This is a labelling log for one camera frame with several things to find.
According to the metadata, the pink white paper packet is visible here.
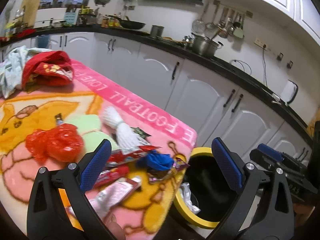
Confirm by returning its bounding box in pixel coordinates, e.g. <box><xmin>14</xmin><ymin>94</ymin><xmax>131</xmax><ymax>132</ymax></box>
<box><xmin>85</xmin><ymin>176</ymin><xmax>142</xmax><ymax>220</ymax></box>

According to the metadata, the red plastic bag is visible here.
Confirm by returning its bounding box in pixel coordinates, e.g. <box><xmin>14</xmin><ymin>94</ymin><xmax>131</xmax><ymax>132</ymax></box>
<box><xmin>25</xmin><ymin>124</ymin><xmax>84</xmax><ymax>163</ymax></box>

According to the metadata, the red snack wrapper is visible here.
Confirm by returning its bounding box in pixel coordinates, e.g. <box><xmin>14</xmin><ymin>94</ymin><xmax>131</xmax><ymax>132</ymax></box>
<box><xmin>93</xmin><ymin>145</ymin><xmax>158</xmax><ymax>188</ymax></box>

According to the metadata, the blue wrapper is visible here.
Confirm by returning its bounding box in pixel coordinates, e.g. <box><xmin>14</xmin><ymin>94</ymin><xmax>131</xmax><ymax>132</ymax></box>
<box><xmin>136</xmin><ymin>150</ymin><xmax>174</xmax><ymax>171</ymax></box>

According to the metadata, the brown chocolate bar wrapper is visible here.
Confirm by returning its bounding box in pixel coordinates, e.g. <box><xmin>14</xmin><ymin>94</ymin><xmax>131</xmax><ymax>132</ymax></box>
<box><xmin>54</xmin><ymin>113</ymin><xmax>63</xmax><ymax>126</ymax></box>

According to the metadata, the yellow rimmed trash bin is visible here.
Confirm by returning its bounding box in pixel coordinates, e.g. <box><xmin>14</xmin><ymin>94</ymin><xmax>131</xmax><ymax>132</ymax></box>
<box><xmin>170</xmin><ymin>147</ymin><xmax>238</xmax><ymax>230</ymax></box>

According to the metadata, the person's hand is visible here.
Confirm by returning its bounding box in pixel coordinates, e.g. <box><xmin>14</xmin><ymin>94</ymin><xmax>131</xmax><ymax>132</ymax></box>
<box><xmin>104</xmin><ymin>213</ymin><xmax>126</xmax><ymax>240</ymax></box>

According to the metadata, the white electric kettle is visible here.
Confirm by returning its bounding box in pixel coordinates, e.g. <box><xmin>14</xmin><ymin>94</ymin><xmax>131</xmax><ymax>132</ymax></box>
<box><xmin>280</xmin><ymin>80</ymin><xmax>299</xmax><ymax>105</ymax></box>

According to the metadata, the pink cartoon fleece blanket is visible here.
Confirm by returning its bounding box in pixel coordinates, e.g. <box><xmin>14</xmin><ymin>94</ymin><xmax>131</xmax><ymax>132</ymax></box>
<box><xmin>1</xmin><ymin>61</ymin><xmax>197</xmax><ymax>232</ymax></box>

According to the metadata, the white yarn tassel bundle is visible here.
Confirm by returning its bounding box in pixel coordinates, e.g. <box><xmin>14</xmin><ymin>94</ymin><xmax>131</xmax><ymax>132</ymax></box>
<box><xmin>103</xmin><ymin>106</ymin><xmax>150</xmax><ymax>155</ymax></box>

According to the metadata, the green foil candy wrapper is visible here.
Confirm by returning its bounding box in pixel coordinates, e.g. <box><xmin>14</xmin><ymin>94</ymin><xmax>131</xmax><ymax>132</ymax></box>
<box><xmin>131</xmin><ymin>127</ymin><xmax>151</xmax><ymax>139</ymax></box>

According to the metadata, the large steel stockpot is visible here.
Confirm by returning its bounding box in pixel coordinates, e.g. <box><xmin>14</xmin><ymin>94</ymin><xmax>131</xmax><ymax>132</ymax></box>
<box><xmin>191</xmin><ymin>33</ymin><xmax>224</xmax><ymax>59</ymax></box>

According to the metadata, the red embroidered cloth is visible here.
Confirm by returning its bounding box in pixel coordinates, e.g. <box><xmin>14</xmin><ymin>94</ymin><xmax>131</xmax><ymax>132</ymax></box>
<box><xmin>22</xmin><ymin>50</ymin><xmax>74</xmax><ymax>89</ymax></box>

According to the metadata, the light blue patterned cloth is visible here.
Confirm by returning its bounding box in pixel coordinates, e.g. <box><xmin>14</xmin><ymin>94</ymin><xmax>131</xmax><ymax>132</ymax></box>
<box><xmin>0</xmin><ymin>46</ymin><xmax>51</xmax><ymax>99</ymax></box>

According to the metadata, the small steel canister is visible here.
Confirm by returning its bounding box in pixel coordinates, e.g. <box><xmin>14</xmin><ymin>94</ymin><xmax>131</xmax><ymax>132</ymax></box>
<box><xmin>149</xmin><ymin>25</ymin><xmax>164</xmax><ymax>39</ymax></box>

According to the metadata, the black wok pan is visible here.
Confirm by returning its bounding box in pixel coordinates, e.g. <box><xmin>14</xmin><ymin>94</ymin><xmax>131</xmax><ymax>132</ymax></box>
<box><xmin>109</xmin><ymin>15</ymin><xmax>145</xmax><ymax>30</ymax></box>

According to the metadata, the wooden cutting board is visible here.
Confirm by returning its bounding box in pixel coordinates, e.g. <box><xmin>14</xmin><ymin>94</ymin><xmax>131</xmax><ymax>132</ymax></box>
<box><xmin>20</xmin><ymin>0</ymin><xmax>41</xmax><ymax>27</ymax></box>

